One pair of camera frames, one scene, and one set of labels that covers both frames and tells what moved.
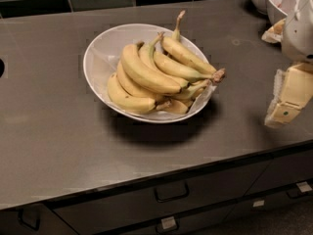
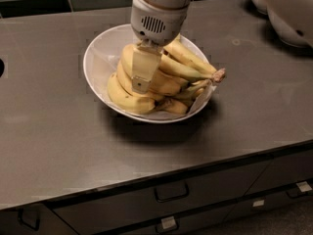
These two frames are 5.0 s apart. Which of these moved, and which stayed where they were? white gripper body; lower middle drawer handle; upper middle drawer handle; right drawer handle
Moved: white gripper body
Stayed: right drawer handle; upper middle drawer handle; lower middle drawer handle
